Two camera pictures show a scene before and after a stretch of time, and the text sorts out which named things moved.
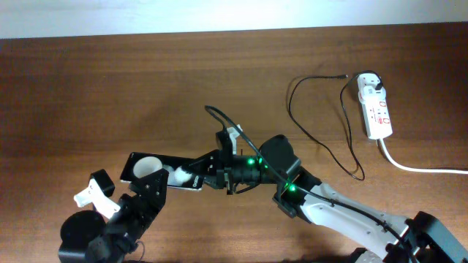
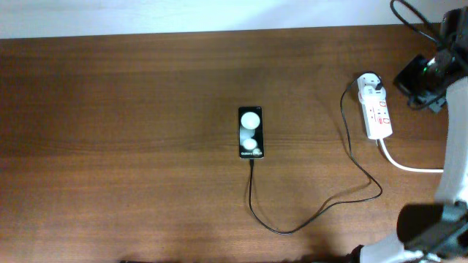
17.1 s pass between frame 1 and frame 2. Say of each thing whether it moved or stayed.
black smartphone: moved
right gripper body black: moved
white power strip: stayed
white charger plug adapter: stayed
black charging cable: moved
